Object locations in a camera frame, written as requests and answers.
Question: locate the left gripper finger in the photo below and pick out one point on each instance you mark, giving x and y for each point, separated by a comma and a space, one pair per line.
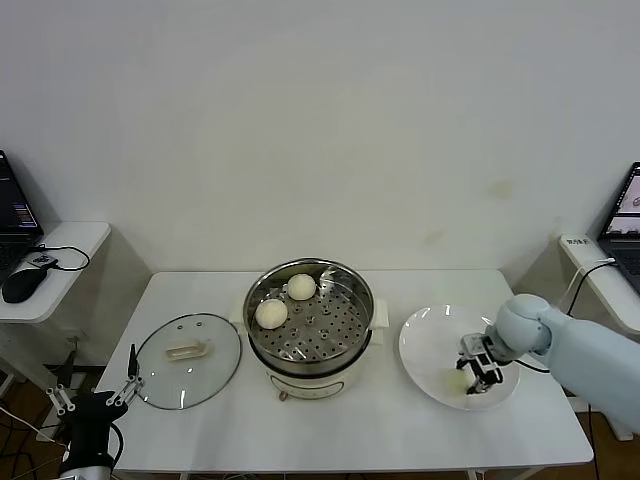
132, 377
61, 400

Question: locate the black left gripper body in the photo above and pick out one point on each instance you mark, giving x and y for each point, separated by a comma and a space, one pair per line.
90, 417

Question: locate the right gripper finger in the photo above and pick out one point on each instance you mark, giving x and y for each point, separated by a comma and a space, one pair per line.
462, 362
482, 384

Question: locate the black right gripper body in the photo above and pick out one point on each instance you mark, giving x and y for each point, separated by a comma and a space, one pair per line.
490, 362

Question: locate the white steamed baozi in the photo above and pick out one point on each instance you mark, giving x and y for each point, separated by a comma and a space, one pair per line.
301, 286
271, 314
454, 382

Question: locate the round glass pot lid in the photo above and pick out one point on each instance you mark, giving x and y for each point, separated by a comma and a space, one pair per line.
187, 350

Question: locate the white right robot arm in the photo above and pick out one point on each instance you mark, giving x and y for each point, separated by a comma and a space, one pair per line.
590, 355

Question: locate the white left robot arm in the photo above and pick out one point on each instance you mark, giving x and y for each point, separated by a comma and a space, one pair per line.
85, 472

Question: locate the perforated steel steamer basket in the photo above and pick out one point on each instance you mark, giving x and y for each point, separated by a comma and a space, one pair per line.
325, 330

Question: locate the white round plate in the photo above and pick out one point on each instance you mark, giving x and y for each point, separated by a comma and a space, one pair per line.
430, 350

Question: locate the black computer mouse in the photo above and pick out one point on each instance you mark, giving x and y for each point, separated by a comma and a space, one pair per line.
24, 286

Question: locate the white side table with label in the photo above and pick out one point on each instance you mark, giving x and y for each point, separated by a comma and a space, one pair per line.
615, 300

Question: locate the white side table with mouse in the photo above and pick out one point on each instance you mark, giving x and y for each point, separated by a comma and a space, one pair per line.
75, 240

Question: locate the small printed label sticker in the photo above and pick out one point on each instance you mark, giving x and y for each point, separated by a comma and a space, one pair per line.
578, 242

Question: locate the cream electric cooking pot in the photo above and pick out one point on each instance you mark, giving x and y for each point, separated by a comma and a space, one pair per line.
305, 386

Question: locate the black laptop with dark screen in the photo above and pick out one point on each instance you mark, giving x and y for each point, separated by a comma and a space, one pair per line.
15, 210

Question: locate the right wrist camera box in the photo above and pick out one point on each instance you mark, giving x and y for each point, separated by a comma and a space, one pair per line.
472, 346

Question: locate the grey laptop with camera views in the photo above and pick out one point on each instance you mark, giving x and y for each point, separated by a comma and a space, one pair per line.
625, 215

